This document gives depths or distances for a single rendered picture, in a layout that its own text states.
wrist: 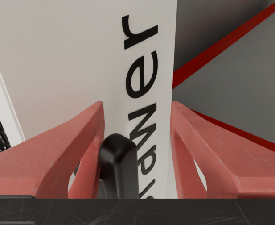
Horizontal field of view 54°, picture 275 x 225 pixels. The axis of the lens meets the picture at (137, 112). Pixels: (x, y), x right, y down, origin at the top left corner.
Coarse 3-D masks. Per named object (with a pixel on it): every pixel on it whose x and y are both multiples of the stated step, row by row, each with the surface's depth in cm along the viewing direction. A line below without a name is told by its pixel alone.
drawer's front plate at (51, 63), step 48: (0, 0) 8; (48, 0) 9; (96, 0) 11; (144, 0) 13; (0, 48) 9; (48, 48) 10; (96, 48) 12; (144, 48) 15; (0, 96) 10; (48, 96) 11; (96, 96) 13; (144, 96) 17; (144, 144) 19
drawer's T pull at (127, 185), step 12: (108, 144) 10; (120, 144) 10; (132, 144) 11; (108, 156) 10; (120, 156) 10; (132, 156) 11; (108, 168) 11; (120, 168) 10; (132, 168) 11; (108, 180) 11; (120, 180) 11; (132, 180) 12; (108, 192) 12; (120, 192) 11; (132, 192) 12
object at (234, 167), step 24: (192, 120) 9; (192, 144) 9; (216, 144) 7; (240, 144) 7; (192, 168) 11; (216, 168) 6; (240, 168) 6; (264, 168) 6; (192, 192) 11; (216, 192) 6; (240, 192) 5; (264, 192) 5
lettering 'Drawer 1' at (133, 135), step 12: (132, 36) 14; (144, 36) 14; (156, 60) 16; (132, 72) 15; (156, 72) 17; (132, 96) 16; (144, 108) 17; (144, 120) 18; (132, 132) 17; (144, 132) 18; (144, 156) 20; (144, 168) 20; (144, 192) 22
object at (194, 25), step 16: (192, 0) 48; (208, 0) 52; (224, 0) 58; (240, 0) 65; (256, 0) 74; (176, 16) 46; (192, 16) 50; (208, 16) 55; (224, 16) 61; (240, 16) 69; (176, 32) 48; (192, 32) 52; (208, 32) 58; (224, 32) 64; (176, 48) 50; (192, 48) 55; (176, 64) 52
